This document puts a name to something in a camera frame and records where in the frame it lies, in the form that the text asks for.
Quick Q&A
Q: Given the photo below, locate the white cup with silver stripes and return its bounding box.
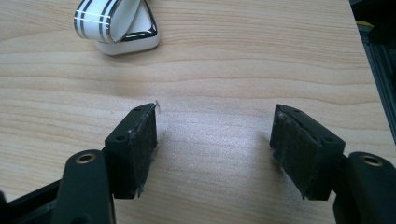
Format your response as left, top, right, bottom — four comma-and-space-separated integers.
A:
73, 0, 143, 44

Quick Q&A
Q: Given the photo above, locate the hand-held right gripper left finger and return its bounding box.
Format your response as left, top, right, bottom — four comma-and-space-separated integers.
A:
104, 103, 159, 201

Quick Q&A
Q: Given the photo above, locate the white dish with silver rim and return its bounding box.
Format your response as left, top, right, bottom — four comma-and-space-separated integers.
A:
95, 0, 161, 57

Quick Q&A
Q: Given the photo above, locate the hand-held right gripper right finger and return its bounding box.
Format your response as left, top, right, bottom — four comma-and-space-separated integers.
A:
269, 104, 347, 202

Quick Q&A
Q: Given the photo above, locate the grey metal frame rail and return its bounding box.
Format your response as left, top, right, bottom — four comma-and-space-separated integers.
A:
357, 23, 396, 145

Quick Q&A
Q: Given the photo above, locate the dark equipment with yellow part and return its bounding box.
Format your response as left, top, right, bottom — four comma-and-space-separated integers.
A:
348, 0, 396, 45

